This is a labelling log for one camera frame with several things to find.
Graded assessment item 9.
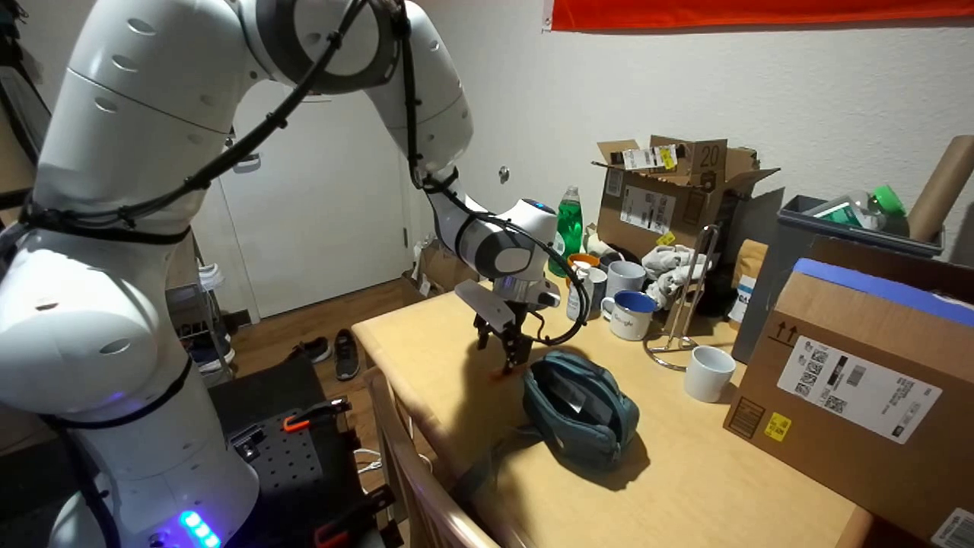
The printed white mug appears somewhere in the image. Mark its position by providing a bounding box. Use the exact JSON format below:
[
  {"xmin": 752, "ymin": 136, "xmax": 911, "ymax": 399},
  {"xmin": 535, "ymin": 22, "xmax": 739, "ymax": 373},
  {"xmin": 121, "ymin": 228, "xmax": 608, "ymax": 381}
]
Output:
[{"xmin": 575, "ymin": 263, "xmax": 613, "ymax": 323}]

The silver door handle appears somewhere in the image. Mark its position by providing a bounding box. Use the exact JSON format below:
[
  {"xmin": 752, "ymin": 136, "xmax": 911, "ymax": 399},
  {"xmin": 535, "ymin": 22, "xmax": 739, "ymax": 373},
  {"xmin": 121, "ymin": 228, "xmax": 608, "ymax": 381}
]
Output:
[{"xmin": 224, "ymin": 148, "xmax": 265, "ymax": 175}]

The white mug blue rim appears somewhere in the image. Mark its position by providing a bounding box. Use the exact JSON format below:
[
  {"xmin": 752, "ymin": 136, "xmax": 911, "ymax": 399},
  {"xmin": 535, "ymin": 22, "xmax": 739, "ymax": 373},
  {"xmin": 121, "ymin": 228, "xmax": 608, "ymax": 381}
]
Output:
[{"xmin": 598, "ymin": 290, "xmax": 665, "ymax": 344}]

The plain white mug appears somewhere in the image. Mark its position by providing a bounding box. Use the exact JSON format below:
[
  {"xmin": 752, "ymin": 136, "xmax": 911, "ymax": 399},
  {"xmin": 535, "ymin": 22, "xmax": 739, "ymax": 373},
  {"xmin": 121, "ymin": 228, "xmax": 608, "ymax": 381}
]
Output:
[{"xmin": 681, "ymin": 344, "xmax": 739, "ymax": 407}]

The metal wire stand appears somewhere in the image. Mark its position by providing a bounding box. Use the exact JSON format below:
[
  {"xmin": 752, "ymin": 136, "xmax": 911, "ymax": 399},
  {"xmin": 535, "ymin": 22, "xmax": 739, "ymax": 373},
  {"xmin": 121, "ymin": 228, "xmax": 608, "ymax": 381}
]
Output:
[{"xmin": 643, "ymin": 221, "xmax": 724, "ymax": 355}]

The white crumpled cloth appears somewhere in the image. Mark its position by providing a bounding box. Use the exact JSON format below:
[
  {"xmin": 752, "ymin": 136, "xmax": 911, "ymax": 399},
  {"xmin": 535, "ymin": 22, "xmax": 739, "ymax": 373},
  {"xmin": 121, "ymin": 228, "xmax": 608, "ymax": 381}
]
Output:
[{"xmin": 643, "ymin": 240, "xmax": 716, "ymax": 307}]

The dark grey trash bin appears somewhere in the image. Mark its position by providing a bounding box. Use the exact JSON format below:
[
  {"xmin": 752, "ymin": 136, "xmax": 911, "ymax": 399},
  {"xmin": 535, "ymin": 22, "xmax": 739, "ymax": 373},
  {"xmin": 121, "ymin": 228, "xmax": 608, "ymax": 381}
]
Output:
[{"xmin": 730, "ymin": 191, "xmax": 946, "ymax": 366}]

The dark shoe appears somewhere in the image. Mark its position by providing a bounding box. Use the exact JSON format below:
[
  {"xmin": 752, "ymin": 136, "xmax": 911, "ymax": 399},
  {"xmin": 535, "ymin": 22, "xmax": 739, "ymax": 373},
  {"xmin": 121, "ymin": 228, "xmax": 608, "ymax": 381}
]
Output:
[
  {"xmin": 292, "ymin": 335, "xmax": 334, "ymax": 369},
  {"xmin": 331, "ymin": 324, "xmax": 366, "ymax": 383}
]

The white door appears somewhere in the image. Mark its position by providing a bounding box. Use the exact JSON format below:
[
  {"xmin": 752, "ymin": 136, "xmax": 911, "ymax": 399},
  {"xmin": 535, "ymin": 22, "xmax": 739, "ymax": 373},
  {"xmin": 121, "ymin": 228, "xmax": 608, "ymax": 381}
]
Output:
[{"xmin": 193, "ymin": 89, "xmax": 412, "ymax": 319}]

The closed cardboard box blue tape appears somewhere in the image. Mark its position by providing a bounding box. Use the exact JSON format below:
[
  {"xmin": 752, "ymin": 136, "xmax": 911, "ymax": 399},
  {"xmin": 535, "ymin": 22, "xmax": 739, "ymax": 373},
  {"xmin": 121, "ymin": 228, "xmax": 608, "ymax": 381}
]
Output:
[{"xmin": 722, "ymin": 256, "xmax": 974, "ymax": 548}]

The wooden chair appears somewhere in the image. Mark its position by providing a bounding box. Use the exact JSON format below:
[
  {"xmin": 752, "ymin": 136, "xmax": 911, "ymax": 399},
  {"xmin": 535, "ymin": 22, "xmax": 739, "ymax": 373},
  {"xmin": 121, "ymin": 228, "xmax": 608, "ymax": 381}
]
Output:
[{"xmin": 366, "ymin": 369, "xmax": 503, "ymax": 548}]

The open cardboard box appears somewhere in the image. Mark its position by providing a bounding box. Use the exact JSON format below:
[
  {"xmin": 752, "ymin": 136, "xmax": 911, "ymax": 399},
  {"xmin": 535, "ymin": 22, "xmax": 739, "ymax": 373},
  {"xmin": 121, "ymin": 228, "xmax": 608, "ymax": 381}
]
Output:
[{"xmin": 590, "ymin": 130, "xmax": 785, "ymax": 262}]

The green item in bin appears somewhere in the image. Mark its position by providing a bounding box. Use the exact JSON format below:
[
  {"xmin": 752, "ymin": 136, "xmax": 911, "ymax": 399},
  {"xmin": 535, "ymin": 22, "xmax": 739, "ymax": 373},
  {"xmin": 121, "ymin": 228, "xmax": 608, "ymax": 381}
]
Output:
[{"xmin": 864, "ymin": 181, "xmax": 911, "ymax": 221}]

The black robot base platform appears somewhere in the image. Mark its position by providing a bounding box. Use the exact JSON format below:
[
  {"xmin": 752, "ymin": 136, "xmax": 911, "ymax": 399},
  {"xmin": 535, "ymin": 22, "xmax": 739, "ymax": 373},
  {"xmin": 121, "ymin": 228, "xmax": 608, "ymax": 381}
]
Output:
[{"xmin": 203, "ymin": 354, "xmax": 397, "ymax": 548}]

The red handled tool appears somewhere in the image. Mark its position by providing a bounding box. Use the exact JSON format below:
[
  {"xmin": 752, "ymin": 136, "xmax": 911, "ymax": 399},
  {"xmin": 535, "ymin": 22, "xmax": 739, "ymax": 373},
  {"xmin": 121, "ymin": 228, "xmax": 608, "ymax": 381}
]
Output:
[{"xmin": 280, "ymin": 394, "xmax": 353, "ymax": 439}]

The green dish soap bottle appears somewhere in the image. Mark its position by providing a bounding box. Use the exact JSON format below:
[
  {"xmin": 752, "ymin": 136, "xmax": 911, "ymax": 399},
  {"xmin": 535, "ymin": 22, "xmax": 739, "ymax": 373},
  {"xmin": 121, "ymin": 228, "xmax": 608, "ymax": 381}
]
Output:
[{"xmin": 555, "ymin": 184, "xmax": 590, "ymax": 259}]

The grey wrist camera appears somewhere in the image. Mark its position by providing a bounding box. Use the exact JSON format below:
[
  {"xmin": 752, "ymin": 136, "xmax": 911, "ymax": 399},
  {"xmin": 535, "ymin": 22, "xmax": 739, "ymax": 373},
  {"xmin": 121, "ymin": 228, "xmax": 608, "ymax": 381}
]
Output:
[{"xmin": 452, "ymin": 281, "xmax": 521, "ymax": 328}]

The cardboard tube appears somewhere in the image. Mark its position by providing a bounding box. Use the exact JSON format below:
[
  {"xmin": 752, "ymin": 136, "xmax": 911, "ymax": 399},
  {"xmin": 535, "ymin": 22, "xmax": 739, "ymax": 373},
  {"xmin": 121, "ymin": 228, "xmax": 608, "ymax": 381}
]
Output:
[{"xmin": 904, "ymin": 135, "xmax": 974, "ymax": 245}]

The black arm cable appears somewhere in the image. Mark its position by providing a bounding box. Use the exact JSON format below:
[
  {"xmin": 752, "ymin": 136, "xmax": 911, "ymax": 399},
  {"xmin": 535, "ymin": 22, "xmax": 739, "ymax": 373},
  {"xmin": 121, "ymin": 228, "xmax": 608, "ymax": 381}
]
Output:
[{"xmin": 17, "ymin": 0, "xmax": 593, "ymax": 349}]

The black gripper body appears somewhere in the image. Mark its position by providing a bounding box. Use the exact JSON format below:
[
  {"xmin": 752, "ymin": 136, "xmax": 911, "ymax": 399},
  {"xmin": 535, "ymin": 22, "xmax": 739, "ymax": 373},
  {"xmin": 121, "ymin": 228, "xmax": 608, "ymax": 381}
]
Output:
[{"xmin": 468, "ymin": 294, "xmax": 548, "ymax": 349}]

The red wall banner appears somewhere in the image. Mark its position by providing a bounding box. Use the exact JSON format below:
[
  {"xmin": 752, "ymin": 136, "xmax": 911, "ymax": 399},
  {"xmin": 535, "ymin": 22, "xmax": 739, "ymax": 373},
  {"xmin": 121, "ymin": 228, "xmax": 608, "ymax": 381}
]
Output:
[{"xmin": 548, "ymin": 0, "xmax": 974, "ymax": 34}]

